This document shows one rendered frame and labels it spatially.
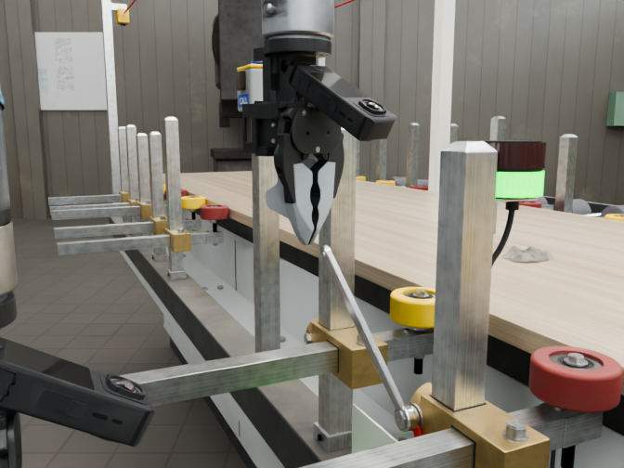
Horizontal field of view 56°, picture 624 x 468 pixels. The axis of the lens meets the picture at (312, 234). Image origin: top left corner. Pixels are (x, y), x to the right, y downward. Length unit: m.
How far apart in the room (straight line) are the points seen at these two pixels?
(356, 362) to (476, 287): 0.22
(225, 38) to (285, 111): 5.71
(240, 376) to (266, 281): 0.33
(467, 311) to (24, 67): 7.85
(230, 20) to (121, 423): 6.04
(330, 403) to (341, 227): 0.23
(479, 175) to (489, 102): 7.33
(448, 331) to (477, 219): 0.10
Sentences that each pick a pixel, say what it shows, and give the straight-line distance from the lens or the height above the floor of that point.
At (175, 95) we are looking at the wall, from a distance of 7.71.
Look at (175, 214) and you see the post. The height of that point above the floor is 0.88.
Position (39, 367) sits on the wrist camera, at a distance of 0.38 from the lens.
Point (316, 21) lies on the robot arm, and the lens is 0.62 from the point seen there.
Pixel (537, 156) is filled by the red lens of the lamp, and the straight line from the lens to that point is 0.55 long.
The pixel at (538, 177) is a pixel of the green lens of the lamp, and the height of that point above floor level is 1.08.
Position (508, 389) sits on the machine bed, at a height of 0.78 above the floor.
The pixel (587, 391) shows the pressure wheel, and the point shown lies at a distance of 0.59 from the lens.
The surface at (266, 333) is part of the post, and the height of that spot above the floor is 0.78.
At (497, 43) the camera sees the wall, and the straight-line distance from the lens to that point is 7.92.
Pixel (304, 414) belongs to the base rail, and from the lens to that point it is 0.93.
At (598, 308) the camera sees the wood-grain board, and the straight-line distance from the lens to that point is 0.83.
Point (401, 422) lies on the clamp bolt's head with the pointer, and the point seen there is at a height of 0.84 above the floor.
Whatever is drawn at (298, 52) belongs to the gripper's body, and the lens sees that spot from 0.62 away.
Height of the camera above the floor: 1.12
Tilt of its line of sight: 10 degrees down
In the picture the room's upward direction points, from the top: straight up
